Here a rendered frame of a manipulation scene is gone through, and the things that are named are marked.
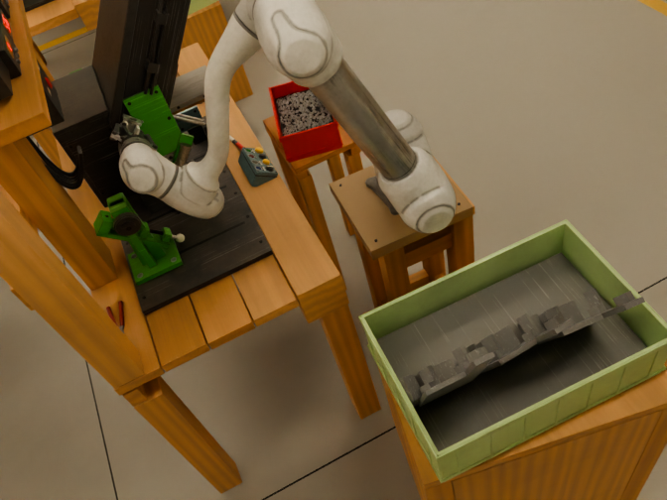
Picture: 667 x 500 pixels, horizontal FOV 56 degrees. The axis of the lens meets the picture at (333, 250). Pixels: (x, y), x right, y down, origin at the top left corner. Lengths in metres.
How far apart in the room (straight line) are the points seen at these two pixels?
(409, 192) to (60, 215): 0.96
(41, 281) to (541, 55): 3.17
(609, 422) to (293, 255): 0.94
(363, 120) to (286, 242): 0.58
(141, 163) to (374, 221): 0.71
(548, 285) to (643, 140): 1.80
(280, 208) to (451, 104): 1.87
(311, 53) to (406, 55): 2.86
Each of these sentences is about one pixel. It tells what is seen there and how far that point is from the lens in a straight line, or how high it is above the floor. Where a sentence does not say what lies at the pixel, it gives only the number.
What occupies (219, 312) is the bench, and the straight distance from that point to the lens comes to 1.85.
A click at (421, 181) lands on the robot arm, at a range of 1.61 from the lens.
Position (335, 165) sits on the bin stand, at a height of 0.47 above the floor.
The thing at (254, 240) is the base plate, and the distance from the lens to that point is 1.94.
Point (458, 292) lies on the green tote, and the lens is 1.73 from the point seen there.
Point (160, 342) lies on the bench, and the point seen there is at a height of 0.88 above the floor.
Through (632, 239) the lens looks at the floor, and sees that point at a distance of 3.03.
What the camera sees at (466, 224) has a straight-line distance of 2.01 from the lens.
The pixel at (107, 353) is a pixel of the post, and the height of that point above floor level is 1.03.
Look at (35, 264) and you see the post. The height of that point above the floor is 1.39.
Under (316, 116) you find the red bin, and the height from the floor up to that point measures 0.88.
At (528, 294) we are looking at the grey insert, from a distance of 1.76.
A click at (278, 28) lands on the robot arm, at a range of 1.28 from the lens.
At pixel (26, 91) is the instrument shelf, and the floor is 1.54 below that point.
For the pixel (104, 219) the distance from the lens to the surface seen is 1.87.
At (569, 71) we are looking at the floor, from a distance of 3.87.
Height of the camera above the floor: 2.30
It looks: 49 degrees down
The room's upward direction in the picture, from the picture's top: 17 degrees counter-clockwise
